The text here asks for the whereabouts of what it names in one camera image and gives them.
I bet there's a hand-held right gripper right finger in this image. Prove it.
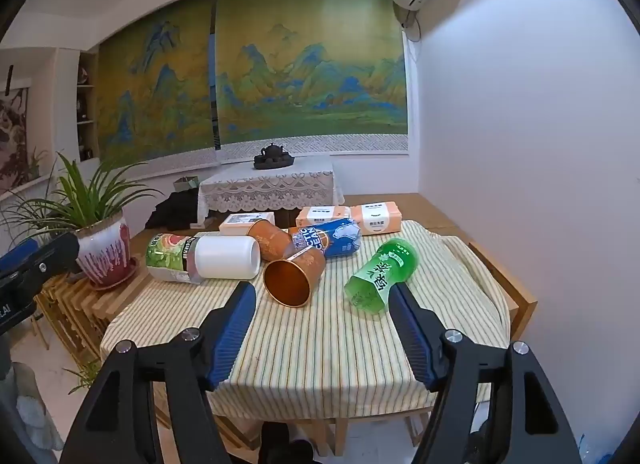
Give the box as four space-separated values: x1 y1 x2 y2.
388 283 583 464

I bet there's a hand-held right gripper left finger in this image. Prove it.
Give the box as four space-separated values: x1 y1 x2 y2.
59 282 257 464

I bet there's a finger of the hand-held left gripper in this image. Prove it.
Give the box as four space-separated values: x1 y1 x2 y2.
0 232 82 279

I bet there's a green translucent plastic cup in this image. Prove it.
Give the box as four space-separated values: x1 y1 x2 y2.
343 238 419 319

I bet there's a white plastic cup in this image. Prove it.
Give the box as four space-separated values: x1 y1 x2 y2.
194 236 262 280

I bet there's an orange paper cup copper inside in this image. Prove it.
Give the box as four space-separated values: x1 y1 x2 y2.
263 246 327 307

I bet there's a copper metal cup rear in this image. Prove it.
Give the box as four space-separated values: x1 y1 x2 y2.
246 219 296 263

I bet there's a fruit print green cup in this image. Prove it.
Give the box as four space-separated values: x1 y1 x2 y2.
145 233 202 285

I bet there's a red white ceramic flowerpot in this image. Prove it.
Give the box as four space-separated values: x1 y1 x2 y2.
75 210 141 291

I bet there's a green spider plant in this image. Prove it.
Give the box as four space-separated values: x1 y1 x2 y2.
0 151 163 245

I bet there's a wooden slatted plant stand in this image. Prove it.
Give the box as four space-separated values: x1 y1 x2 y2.
33 256 156 375

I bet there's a striped yellow tablecloth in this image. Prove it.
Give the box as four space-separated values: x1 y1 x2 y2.
99 220 512 419

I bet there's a pale flat tissue box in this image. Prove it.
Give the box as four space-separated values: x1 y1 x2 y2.
219 212 277 237

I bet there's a grey cloth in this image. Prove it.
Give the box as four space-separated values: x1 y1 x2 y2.
0 334 66 464

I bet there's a black shoe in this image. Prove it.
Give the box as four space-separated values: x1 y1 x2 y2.
257 421 317 464

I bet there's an orange white tissue pack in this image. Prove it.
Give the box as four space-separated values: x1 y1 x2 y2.
348 201 402 236
295 206 352 231

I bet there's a wooden table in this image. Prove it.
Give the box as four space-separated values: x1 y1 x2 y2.
115 193 501 455

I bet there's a white lace tablecloth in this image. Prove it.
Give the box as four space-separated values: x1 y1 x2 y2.
198 159 345 225

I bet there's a dark teapot set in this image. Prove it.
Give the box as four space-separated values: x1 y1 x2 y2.
253 142 295 171

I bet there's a blue plastic bag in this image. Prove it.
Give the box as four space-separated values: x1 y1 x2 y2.
575 431 618 464

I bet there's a blossom wall painting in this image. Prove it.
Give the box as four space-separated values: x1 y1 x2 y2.
0 64 31 195

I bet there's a wall shelf niche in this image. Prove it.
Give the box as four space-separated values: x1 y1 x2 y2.
75 50 101 163

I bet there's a narrow landscape wall scroll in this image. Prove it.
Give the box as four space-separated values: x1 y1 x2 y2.
95 0 221 169

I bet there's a wide landscape wall scroll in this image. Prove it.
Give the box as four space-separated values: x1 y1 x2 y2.
214 0 410 165

